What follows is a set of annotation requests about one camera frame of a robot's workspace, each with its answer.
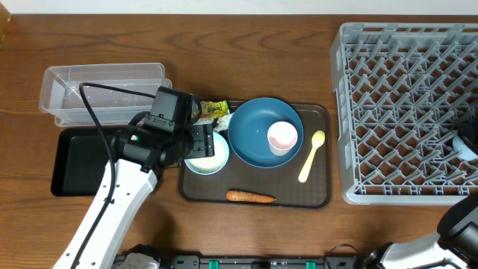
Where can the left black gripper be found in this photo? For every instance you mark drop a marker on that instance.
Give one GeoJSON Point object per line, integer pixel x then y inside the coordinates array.
{"type": "Point", "coordinates": [202, 143]}

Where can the light blue cup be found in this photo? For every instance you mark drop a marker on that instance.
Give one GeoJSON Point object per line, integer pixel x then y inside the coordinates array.
{"type": "Point", "coordinates": [465, 153]}

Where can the dark blue plate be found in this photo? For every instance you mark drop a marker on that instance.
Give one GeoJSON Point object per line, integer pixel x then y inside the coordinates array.
{"type": "Point", "coordinates": [248, 129]}

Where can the pink cup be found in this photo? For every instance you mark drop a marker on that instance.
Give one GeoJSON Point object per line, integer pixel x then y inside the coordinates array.
{"type": "Point", "coordinates": [282, 137]}

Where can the yellow plastic spoon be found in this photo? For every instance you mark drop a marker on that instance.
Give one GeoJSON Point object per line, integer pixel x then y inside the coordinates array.
{"type": "Point", "coordinates": [317, 140]}

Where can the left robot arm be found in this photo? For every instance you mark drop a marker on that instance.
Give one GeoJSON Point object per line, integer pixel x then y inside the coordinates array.
{"type": "Point", "coordinates": [137, 160]}

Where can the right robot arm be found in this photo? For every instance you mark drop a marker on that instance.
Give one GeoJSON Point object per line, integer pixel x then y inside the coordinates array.
{"type": "Point", "coordinates": [453, 245]}

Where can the grey dishwasher rack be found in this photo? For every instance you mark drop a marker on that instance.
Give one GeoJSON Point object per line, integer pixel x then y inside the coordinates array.
{"type": "Point", "coordinates": [403, 90]}

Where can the light blue rice bowl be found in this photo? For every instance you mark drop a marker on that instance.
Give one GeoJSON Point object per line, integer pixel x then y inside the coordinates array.
{"type": "Point", "coordinates": [210, 165]}

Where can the crumpled white tissue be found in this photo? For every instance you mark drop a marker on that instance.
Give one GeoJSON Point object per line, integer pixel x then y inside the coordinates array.
{"type": "Point", "coordinates": [222, 123]}

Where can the yellow green snack wrapper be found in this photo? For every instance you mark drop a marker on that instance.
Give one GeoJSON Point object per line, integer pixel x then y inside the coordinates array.
{"type": "Point", "coordinates": [209, 110]}

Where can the orange carrot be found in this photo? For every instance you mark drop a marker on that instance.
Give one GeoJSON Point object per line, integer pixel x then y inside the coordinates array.
{"type": "Point", "coordinates": [244, 196]}

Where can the brown serving tray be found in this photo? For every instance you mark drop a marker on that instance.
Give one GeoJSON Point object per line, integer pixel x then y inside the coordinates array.
{"type": "Point", "coordinates": [280, 182]}

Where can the black plastic tray bin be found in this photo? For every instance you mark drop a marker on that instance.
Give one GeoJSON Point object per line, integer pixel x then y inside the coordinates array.
{"type": "Point", "coordinates": [81, 157]}

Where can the clear plastic bin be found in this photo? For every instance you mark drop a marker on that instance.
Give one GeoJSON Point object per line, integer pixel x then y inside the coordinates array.
{"type": "Point", "coordinates": [60, 97]}

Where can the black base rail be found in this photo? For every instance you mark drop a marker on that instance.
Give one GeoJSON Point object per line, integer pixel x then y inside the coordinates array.
{"type": "Point", "coordinates": [145, 256]}

